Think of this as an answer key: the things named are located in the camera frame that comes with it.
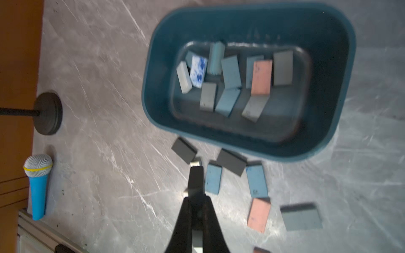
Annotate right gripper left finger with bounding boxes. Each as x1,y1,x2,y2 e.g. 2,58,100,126
165,197,193,253

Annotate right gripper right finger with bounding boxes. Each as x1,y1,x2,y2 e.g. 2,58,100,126
202,196,230,253

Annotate white blue stained eraser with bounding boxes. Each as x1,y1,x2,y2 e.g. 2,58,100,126
190,55,208,89

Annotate pink eraser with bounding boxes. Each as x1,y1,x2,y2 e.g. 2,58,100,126
247,198,271,234
251,60,273,96

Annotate teal eraser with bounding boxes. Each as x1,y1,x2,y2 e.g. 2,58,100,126
207,41,226,75

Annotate pink eraser low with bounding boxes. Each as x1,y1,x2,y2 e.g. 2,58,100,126
253,247,271,253

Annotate black eraser low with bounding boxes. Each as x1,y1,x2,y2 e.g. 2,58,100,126
187,166,205,253

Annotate grey green eraser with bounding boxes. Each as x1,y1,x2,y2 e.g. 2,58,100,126
199,82,217,112

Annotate blue eraser beside dark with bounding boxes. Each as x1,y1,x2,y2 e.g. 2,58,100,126
246,165,269,198

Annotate white sleeved eraser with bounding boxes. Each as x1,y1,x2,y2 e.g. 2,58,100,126
189,160,201,167

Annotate dark grey eraser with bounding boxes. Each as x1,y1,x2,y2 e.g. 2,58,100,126
171,137,198,164
216,149,247,177

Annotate dark grey eraser upper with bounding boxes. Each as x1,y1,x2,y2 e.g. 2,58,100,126
171,137,198,164

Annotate teal plastic storage box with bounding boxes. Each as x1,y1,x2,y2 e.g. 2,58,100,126
141,2,356,162

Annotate black round microphone base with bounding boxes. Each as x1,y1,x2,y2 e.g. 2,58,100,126
33,92,63,136

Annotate aluminium front rail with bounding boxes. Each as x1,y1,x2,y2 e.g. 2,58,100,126
18,209,88,253

